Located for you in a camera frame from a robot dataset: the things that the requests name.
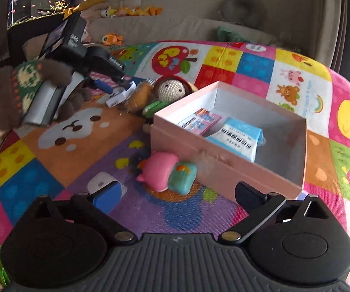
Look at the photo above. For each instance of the pink plush with teal backpack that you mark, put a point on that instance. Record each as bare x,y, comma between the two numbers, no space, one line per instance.
159,170

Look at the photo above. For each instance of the crochet doll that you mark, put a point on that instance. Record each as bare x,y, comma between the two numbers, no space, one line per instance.
170,89

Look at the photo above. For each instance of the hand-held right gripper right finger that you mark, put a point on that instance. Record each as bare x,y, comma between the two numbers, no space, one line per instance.
248,193

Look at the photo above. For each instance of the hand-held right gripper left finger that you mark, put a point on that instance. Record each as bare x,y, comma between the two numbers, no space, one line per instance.
108,197

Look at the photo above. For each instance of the blue and white packet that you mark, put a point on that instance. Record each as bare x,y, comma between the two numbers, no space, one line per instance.
238,137

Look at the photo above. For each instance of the small white box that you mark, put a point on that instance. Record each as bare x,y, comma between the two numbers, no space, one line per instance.
117,99

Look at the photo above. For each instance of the colourful printed play mat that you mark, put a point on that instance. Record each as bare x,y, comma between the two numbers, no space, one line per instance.
254,64

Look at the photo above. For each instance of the orange fish plush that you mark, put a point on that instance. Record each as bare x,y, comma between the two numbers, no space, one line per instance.
111,39

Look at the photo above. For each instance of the beige sofa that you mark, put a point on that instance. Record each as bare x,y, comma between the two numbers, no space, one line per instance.
169,27

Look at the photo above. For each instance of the digital clock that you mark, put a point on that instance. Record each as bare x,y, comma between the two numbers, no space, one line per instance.
297,49

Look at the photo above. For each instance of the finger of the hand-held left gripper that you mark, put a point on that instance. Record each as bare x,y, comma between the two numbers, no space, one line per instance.
105,86

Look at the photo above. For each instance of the pink cardboard box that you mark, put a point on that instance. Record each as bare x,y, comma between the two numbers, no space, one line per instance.
187,146

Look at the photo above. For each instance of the row of yellow plush toys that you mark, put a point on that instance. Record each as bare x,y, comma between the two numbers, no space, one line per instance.
132,11

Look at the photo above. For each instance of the glass aquarium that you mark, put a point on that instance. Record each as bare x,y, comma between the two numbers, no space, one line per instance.
41,6

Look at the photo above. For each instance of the yellow banana plush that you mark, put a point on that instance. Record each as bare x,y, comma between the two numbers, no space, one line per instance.
91,3

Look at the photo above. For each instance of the green cushion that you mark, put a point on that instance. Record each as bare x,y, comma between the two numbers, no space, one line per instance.
231,35

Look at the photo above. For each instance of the dark aquarium cabinet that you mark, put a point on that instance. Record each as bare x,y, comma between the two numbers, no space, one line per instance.
26,36

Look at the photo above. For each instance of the grey round cushion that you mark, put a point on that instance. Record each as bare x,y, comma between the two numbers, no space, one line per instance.
243,7

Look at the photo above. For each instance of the pink bunny plush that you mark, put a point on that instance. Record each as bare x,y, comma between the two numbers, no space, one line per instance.
90,24

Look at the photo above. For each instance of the bread toy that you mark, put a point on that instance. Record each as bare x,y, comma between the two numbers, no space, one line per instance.
137,97

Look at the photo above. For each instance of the person's left hand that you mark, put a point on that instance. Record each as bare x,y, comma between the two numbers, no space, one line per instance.
26,82

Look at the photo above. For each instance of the pink card pack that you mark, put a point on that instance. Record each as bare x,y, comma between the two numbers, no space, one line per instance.
199,121

